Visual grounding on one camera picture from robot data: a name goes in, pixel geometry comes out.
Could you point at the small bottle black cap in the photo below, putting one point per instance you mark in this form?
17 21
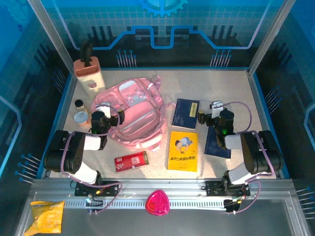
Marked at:
79 104

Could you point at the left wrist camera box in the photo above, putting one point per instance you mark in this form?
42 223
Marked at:
104 109

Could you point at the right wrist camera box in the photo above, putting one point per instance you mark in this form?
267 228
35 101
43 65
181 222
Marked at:
216 108

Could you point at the dark blue book yellow label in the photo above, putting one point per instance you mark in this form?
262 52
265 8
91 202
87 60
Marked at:
183 113

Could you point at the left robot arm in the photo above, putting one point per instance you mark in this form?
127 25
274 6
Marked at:
73 152

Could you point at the copper tin can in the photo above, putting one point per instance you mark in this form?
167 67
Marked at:
81 118

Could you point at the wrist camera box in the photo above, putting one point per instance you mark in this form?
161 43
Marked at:
216 108
104 109

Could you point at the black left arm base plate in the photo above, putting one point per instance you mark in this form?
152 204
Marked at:
110 188

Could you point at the pink backpack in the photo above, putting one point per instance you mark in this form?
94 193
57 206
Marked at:
142 115

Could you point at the yellow snack bag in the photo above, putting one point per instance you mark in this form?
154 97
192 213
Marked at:
44 216

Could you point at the aluminium frame post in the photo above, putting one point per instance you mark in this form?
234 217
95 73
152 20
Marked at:
51 34
270 34

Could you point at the pink triangular button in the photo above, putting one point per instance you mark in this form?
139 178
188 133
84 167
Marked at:
157 202

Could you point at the cream knife block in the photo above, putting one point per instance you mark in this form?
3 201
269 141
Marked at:
93 81

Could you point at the aluminium front beam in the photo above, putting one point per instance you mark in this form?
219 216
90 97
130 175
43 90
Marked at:
160 184

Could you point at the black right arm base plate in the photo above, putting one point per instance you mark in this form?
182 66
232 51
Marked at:
214 188

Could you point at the red snack packet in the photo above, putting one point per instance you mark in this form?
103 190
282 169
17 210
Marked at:
130 161

